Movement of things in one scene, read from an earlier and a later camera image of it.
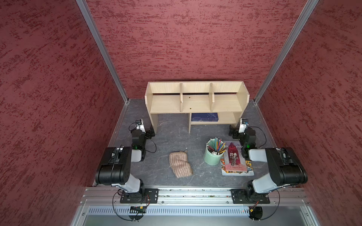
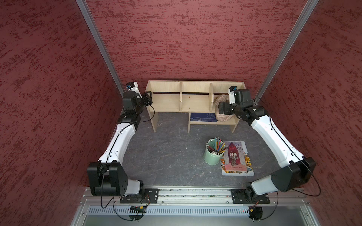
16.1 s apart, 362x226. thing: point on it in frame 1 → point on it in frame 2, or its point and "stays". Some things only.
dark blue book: x=204 y=117 stays
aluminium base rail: x=104 y=197 stays
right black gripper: x=235 y=131 → x=226 y=110
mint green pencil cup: x=214 y=151 stays
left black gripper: x=148 y=133 → x=149 y=100
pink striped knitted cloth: x=180 y=165 → x=221 y=98
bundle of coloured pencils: x=219 y=147 stays
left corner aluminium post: x=89 y=18 stays
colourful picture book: x=233 y=162 stays
